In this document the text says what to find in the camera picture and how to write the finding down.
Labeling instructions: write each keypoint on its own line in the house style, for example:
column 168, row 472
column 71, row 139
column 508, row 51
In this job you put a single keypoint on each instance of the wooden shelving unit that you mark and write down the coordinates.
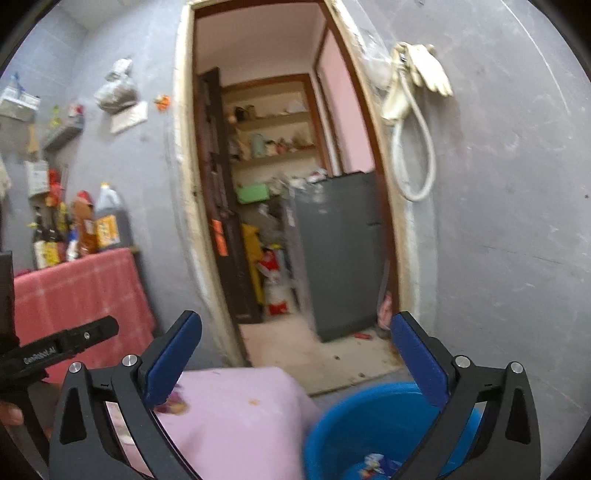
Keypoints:
column 277, row 119

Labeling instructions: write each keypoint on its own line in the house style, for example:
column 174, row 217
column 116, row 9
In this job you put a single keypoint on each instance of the pink cloth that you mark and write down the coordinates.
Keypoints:
column 385, row 314

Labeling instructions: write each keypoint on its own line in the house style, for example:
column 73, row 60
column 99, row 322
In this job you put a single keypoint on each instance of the dark wooden door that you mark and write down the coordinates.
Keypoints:
column 226, row 207

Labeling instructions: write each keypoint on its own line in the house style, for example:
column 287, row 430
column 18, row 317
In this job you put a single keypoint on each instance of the blue plastic basin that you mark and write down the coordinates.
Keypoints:
column 351, row 429

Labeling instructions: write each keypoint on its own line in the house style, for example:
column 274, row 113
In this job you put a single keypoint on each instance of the pale green jar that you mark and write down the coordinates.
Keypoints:
column 258, row 145

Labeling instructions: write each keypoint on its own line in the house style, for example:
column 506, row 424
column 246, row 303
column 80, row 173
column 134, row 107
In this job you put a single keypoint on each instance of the purple yellow candy wrapper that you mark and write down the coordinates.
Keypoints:
column 175, row 404

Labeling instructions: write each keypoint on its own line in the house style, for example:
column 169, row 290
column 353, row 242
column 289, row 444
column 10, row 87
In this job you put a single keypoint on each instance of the red plaid cloth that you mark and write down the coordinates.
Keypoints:
column 78, row 290

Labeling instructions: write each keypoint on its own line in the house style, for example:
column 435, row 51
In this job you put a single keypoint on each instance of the clear plastic bag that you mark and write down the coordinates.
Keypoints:
column 376, row 60

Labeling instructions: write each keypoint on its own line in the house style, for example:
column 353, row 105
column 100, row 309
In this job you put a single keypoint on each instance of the dark glass sauce bottle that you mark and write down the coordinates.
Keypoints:
column 41, row 249
column 54, row 244

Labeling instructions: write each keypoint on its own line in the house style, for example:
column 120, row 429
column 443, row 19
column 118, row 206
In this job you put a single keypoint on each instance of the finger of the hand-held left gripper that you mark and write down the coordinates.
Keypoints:
column 92, row 332

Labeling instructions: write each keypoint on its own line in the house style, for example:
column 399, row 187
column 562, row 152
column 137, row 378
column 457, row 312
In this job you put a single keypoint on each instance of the white wall switch plate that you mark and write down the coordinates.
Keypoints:
column 129, row 117

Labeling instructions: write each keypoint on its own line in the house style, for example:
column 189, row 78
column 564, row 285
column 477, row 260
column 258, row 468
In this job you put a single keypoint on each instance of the brown bottle with red cap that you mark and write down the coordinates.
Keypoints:
column 85, row 221

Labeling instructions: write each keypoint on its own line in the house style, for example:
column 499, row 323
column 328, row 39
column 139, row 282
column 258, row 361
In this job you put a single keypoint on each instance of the red plastic bag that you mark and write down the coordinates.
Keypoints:
column 55, row 184

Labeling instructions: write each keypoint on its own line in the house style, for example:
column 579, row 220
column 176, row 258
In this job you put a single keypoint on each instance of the grey wall shelf rack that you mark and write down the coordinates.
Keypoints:
column 62, row 136

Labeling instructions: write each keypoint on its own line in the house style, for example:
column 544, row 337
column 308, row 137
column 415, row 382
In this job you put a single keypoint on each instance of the white wall box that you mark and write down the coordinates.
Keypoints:
column 37, row 180

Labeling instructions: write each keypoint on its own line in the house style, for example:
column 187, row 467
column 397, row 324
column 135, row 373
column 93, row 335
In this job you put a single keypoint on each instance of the pink floral table cover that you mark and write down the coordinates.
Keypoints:
column 231, row 415

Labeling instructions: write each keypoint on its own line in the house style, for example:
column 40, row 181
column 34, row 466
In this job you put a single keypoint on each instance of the orange wall hook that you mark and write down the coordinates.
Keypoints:
column 161, row 102

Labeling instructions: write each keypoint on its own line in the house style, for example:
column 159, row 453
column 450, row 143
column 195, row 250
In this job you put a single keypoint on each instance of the large dark oil jug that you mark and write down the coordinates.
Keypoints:
column 115, row 226

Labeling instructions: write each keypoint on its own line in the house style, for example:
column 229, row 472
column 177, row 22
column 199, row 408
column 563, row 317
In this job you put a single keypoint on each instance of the cream rubber glove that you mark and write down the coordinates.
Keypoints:
column 397, row 104
column 431, row 74

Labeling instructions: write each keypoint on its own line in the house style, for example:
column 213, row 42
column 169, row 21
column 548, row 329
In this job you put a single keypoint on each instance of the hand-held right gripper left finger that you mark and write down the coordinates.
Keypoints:
column 173, row 360

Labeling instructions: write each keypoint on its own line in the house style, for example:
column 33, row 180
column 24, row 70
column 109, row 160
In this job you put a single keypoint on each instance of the grey hanging plastic bag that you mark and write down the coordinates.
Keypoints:
column 115, row 92

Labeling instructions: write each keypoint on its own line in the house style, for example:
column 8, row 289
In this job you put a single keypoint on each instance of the yellow container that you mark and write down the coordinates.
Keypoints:
column 251, row 258

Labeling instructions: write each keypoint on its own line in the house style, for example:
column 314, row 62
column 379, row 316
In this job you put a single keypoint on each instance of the white wall basket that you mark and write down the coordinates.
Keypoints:
column 18, row 106

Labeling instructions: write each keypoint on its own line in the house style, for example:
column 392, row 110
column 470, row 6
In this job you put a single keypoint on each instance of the red white sack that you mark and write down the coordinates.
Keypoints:
column 274, row 286

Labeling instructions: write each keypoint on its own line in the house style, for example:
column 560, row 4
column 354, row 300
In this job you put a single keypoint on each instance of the person's left hand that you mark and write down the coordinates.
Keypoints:
column 9, row 413

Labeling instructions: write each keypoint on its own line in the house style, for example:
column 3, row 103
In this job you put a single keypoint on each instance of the beige hanging cloth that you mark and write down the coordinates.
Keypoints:
column 4, row 177

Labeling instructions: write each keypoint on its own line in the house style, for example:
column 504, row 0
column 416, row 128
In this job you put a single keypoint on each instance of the colourful snack wrapper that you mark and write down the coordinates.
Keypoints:
column 376, row 465

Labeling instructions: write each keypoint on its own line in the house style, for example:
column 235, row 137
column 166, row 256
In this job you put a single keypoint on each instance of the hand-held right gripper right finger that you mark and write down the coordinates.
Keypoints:
column 418, row 355

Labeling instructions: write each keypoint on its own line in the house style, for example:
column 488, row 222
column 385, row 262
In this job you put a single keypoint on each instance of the grey refrigerator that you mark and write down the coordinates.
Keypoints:
column 337, row 258

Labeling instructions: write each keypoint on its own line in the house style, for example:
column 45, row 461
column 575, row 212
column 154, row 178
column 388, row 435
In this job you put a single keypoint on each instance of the green box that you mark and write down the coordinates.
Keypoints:
column 252, row 193

